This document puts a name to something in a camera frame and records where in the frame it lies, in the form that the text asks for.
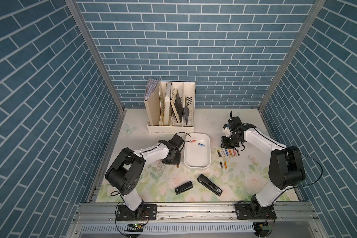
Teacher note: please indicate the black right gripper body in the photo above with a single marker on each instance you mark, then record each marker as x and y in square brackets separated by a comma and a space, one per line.
[229, 142]

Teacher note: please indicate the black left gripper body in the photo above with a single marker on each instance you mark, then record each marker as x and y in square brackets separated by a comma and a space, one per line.
[175, 159]

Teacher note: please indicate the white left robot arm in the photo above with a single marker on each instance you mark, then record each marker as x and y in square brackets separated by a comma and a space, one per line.
[124, 173]

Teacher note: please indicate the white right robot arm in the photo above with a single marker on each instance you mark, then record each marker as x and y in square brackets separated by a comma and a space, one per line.
[285, 162]

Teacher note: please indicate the white plastic storage tray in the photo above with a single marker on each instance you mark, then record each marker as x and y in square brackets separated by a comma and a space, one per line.
[196, 156]

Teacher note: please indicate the dark small notebook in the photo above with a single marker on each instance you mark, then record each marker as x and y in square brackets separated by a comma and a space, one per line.
[185, 110]

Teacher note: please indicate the beige file organizer rack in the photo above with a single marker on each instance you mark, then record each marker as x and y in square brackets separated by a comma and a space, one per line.
[159, 111]

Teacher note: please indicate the small black stapler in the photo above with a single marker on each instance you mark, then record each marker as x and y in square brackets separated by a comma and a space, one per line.
[184, 187]

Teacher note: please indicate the black framed tablet board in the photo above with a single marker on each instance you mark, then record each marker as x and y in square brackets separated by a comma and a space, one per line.
[176, 105]

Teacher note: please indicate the large black stapler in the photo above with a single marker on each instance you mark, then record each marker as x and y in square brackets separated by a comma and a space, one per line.
[205, 181]

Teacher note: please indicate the purple paper stack folder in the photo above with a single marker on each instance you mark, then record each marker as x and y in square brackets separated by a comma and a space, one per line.
[151, 85]

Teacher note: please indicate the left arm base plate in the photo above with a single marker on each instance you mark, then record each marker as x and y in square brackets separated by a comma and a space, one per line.
[136, 211]

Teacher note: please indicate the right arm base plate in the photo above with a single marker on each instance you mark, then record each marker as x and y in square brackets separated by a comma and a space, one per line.
[255, 211]

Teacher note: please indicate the white ribbed cable duct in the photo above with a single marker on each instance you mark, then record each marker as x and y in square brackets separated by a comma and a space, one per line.
[170, 228]

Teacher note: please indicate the aluminium front rail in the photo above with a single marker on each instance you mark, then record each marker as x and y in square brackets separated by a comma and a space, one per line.
[296, 211]

